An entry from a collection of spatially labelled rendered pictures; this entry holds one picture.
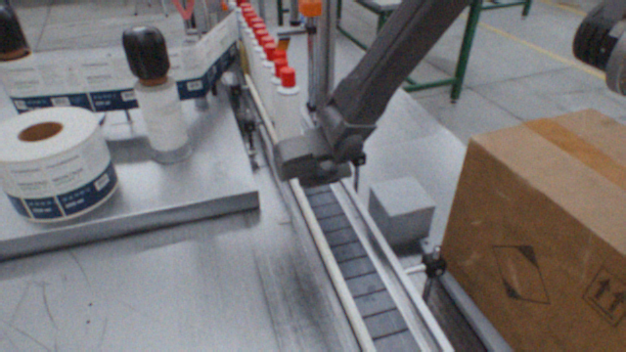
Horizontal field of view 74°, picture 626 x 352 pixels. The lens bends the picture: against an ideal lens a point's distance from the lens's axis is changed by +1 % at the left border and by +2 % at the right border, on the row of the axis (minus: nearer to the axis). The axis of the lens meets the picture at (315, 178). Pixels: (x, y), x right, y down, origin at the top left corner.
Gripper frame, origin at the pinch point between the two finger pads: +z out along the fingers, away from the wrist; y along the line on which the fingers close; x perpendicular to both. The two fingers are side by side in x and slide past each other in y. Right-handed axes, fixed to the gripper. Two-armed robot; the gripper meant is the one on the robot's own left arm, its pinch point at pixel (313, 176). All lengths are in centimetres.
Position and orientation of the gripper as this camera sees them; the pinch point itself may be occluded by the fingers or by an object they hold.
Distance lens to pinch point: 84.0
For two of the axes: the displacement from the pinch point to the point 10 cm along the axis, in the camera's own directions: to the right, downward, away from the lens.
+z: -2.1, 2.4, 9.5
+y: -9.5, 1.9, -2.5
